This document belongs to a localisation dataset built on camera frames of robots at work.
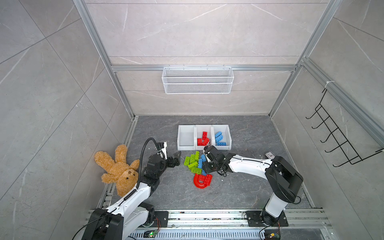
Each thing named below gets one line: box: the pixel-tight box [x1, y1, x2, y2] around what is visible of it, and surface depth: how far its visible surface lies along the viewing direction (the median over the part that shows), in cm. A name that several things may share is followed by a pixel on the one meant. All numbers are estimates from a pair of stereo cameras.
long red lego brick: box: [202, 131, 208, 140], surface depth 109 cm
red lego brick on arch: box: [203, 174, 213, 187], surface depth 86 cm
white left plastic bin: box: [177, 124, 196, 151], surface depth 104 cm
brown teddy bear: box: [94, 144, 140, 197], surface depth 83 cm
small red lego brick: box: [197, 138, 210, 146], surface depth 103 cm
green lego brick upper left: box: [183, 156, 191, 166], surface depth 96 cm
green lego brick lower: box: [189, 166, 203, 175], surface depth 90 cm
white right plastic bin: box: [211, 124, 232, 151], surface depth 103 cm
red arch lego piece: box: [193, 173, 213, 189], surface depth 87 cm
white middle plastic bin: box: [194, 124, 213, 151], surface depth 106 cm
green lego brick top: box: [195, 151, 200, 161], surface depth 96 cm
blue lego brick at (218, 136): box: [215, 131, 223, 143], surface depth 106 cm
